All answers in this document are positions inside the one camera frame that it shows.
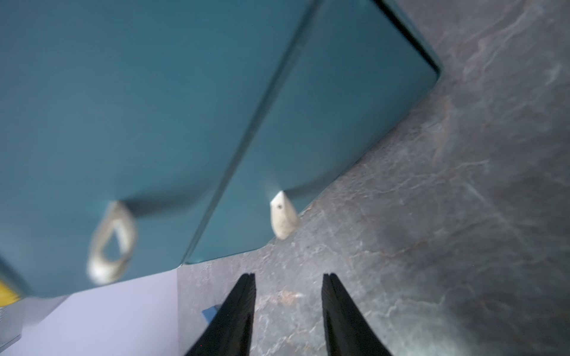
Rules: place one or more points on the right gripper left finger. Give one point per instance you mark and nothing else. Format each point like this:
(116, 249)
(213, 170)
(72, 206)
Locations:
(230, 332)

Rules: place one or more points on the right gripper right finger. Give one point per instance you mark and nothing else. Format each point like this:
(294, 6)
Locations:
(345, 329)

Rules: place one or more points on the blue binder clip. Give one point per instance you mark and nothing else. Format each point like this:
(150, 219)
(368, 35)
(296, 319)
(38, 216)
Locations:
(210, 313)

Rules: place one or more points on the yellow top drawer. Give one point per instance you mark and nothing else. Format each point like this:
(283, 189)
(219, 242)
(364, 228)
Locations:
(7, 295)

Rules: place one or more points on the teal drawer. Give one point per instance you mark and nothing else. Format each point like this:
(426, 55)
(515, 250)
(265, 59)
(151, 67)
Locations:
(361, 69)
(142, 102)

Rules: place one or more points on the teal bottom drawer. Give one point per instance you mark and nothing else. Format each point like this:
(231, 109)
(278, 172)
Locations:
(361, 69)

